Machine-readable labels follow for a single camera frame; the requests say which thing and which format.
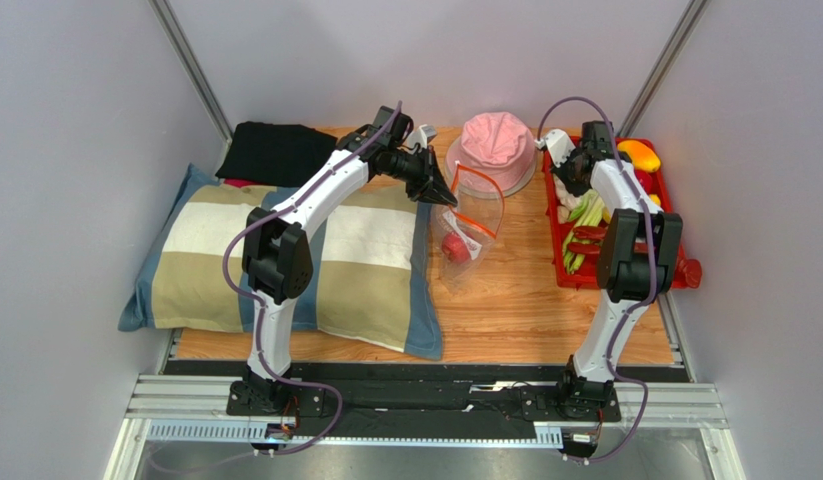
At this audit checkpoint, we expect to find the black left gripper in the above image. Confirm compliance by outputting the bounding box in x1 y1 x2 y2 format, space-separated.
386 145 457 208

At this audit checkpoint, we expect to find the white cauliflower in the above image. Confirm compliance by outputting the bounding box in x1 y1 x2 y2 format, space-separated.
553 177 588 224

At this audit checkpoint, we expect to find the clear orange-zip bag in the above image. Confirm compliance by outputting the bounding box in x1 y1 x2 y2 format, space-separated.
430 165 505 292

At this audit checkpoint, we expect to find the red pomegranate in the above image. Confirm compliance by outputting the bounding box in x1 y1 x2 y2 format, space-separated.
441 232 471 265

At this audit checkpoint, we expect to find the red apple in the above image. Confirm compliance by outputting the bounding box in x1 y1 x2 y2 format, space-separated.
635 169 654 194

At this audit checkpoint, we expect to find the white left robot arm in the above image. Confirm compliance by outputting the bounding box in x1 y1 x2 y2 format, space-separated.
223 106 457 416

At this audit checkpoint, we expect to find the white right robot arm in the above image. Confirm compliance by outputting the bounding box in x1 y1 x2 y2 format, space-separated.
538 121 683 419

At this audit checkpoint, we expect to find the green white celery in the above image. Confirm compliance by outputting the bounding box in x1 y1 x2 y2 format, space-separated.
561 190 609 274

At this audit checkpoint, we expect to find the red plastic tray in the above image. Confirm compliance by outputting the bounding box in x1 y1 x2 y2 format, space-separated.
540 135 672 278

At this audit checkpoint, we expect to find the pink bucket hat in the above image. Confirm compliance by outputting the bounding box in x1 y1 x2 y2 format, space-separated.
444 111 537 197

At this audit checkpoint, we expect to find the orange yellow mango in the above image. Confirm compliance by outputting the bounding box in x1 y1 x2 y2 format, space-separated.
617 139 662 173

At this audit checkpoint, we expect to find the checkered pillow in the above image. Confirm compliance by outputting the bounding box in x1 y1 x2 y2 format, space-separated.
118 166 443 360

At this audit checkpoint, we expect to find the red lobster toy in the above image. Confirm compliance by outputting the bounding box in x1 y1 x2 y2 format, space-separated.
557 226 703 290

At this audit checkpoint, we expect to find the black folded cloth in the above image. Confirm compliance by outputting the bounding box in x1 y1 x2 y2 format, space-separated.
216 121 337 187

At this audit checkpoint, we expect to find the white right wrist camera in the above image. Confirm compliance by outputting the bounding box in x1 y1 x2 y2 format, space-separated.
535 129 576 167

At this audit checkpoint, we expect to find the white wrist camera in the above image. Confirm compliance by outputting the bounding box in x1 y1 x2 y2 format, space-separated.
404 124 438 152
535 129 576 167

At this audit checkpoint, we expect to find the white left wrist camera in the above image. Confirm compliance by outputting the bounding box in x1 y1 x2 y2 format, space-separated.
404 124 438 152

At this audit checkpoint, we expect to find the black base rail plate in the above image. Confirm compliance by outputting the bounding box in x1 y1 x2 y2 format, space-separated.
162 360 688 441

